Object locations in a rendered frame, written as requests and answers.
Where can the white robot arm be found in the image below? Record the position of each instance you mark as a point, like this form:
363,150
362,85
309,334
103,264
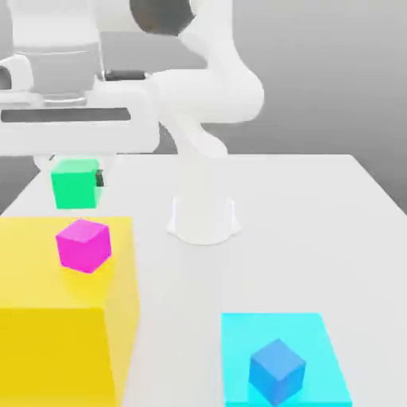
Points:
222,95

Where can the small blue cube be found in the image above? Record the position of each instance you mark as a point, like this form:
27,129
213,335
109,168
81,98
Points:
276,372

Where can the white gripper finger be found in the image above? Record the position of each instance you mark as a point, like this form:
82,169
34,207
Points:
107,165
42,161

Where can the large yellow box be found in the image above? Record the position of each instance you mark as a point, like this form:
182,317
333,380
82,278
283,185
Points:
47,349

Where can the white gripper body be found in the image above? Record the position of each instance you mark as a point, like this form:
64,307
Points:
140,133

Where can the small magenta cube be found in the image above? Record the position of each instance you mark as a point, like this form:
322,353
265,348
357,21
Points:
83,246

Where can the small green cube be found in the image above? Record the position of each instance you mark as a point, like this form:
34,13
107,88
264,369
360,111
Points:
74,187

